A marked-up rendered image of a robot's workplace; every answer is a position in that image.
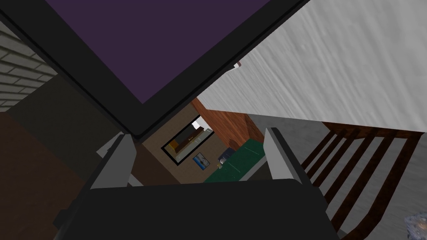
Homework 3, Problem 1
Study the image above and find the black framed window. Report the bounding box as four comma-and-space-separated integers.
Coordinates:
161, 115, 214, 167

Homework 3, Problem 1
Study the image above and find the brown wooden chair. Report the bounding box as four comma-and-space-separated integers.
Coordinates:
299, 121, 426, 240

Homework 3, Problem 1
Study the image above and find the brown wooden cabinet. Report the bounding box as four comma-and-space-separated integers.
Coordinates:
191, 98, 266, 151

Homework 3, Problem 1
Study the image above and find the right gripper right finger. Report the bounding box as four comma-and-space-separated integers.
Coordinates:
263, 127, 313, 185

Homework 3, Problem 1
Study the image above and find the blue picture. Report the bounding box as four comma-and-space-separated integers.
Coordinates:
192, 152, 211, 171

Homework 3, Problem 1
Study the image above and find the grey table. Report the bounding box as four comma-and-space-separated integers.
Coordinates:
196, 0, 427, 134

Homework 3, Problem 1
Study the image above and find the black framed purple panel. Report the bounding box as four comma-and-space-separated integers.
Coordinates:
0, 0, 311, 143

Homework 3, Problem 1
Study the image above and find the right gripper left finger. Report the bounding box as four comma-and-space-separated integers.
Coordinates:
87, 133, 137, 190

